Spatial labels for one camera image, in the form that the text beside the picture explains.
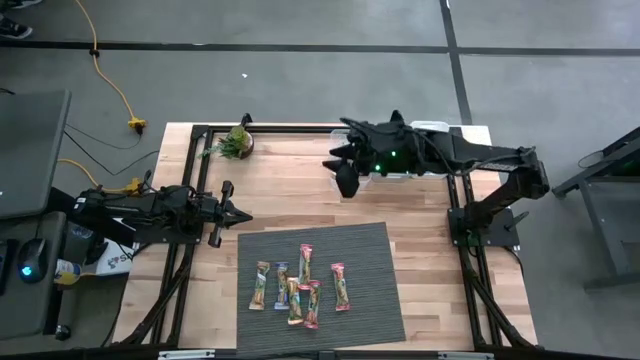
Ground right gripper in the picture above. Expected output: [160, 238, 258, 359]
[322, 118, 409, 199]

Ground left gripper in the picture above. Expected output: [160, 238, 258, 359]
[199, 179, 254, 249]

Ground orange-ended Chewy granola bar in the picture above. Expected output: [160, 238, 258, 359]
[248, 260, 271, 311]
[286, 276, 305, 326]

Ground blue-ended Chewy granola bar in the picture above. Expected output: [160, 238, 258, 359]
[273, 261, 291, 310]

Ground red-ended Chewy granola bar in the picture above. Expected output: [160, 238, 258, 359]
[303, 279, 323, 330]
[330, 262, 352, 312]
[297, 243, 315, 291]

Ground clear plastic storage bin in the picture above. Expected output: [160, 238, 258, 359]
[328, 128, 374, 191]

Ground potted succulent plant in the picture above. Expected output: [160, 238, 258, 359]
[199, 124, 255, 161]

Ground white printed box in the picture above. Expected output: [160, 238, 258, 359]
[93, 238, 137, 277]

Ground dark grey woven placemat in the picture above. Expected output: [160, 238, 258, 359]
[235, 221, 407, 354]

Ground white and yellow bottle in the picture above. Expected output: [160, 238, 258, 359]
[53, 257, 83, 286]

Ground black computer mouse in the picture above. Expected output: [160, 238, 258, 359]
[18, 238, 50, 285]

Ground dark grey desk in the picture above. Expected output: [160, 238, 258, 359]
[0, 88, 72, 220]
[0, 210, 69, 341]

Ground black keyboard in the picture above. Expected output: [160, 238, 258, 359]
[0, 238, 19, 296]

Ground black metal stand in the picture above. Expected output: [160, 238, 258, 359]
[552, 124, 640, 291]

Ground black aluminium table frame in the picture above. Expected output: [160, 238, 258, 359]
[112, 109, 539, 360]

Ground yellow extension cable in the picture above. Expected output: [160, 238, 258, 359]
[57, 158, 144, 196]
[73, 0, 149, 135]

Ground silver aluminium bracket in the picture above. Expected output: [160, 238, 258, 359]
[157, 349, 216, 360]
[438, 351, 495, 360]

